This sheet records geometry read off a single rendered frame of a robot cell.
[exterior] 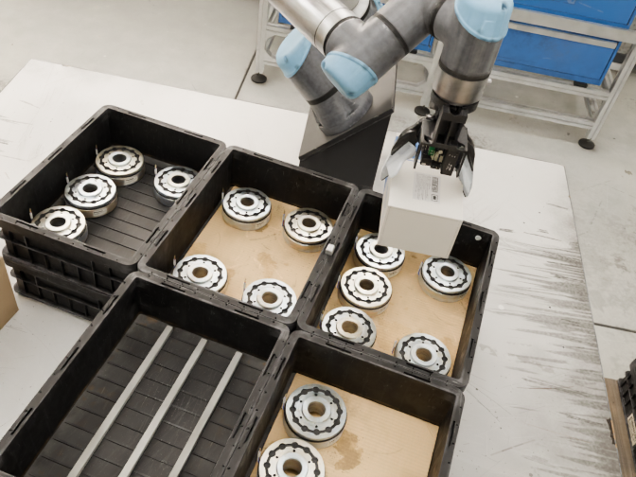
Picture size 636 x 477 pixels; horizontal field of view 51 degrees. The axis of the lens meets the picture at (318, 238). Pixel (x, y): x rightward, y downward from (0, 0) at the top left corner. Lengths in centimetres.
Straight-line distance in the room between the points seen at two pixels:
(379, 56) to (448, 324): 57
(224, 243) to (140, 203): 21
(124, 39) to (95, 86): 165
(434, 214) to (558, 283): 69
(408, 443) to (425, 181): 43
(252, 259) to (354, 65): 53
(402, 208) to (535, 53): 227
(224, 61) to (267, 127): 166
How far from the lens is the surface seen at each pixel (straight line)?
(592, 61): 332
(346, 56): 96
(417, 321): 130
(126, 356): 120
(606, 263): 294
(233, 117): 192
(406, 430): 117
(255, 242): 137
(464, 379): 113
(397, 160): 109
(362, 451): 113
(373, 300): 127
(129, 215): 143
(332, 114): 158
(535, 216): 184
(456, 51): 95
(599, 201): 324
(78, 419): 115
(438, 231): 108
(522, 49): 324
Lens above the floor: 182
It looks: 45 degrees down
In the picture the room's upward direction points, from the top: 11 degrees clockwise
